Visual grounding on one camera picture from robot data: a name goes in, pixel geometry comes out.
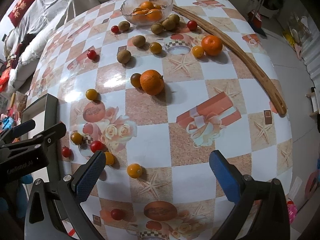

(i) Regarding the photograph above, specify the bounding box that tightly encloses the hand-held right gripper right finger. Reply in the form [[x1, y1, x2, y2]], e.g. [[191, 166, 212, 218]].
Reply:
[[209, 150, 290, 240]]

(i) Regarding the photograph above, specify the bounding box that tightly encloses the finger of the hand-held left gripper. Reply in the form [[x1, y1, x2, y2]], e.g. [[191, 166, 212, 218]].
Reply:
[[31, 122, 67, 145], [0, 119, 36, 143]]

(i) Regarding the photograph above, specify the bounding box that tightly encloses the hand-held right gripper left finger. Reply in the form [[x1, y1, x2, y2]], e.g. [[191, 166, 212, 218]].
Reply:
[[25, 150, 107, 240]]

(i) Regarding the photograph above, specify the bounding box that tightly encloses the dark grey framed tray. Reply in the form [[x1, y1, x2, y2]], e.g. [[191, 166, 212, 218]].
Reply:
[[22, 93, 62, 140]]

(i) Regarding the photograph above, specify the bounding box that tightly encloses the checkered printed tablecloth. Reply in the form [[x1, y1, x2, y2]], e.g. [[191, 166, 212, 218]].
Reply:
[[25, 0, 293, 240]]

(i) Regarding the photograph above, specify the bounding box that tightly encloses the dark red clothing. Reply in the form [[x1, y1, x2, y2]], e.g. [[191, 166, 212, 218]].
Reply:
[[12, 34, 35, 68]]

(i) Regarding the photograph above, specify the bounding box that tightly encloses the dark brown cherry tomato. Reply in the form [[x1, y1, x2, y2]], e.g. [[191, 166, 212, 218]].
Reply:
[[130, 73, 143, 88]]

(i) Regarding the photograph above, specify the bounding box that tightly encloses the orange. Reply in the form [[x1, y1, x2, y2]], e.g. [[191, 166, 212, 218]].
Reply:
[[139, 1, 155, 12], [146, 9, 163, 22], [201, 35, 223, 56], [139, 69, 165, 96]]

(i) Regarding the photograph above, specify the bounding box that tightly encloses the white grey quilt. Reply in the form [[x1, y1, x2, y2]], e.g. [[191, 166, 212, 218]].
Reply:
[[5, 0, 98, 90]]

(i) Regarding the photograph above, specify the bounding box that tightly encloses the red cushion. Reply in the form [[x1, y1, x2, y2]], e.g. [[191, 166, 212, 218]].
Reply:
[[8, 0, 39, 27]]

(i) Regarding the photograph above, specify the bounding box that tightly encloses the clear glass bowl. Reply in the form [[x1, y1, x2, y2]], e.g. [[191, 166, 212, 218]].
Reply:
[[121, 0, 174, 27]]

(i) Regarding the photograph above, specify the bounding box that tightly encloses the long curved wooden stick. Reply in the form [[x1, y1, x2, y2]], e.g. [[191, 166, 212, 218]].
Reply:
[[172, 4, 287, 116]]

